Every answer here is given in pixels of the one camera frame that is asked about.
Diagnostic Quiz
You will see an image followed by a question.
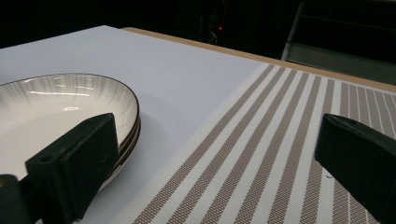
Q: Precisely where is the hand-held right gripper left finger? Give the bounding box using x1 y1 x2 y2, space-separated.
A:
25 112 120 224

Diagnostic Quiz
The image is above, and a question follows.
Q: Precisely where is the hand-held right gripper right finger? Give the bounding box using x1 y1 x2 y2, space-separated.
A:
314 112 396 224

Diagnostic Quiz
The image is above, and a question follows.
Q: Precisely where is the white plate with dark rim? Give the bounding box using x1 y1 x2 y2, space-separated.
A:
0 73 140 182
117 115 142 154
98 119 143 191

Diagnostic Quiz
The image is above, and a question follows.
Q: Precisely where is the beige striped woven placemat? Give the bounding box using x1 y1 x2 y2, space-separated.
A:
111 63 396 224

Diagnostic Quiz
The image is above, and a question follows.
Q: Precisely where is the dark device with red light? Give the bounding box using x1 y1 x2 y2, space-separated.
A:
199 0 232 45

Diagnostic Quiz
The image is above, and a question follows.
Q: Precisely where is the white metal desk frame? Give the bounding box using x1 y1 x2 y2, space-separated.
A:
280 2 396 86

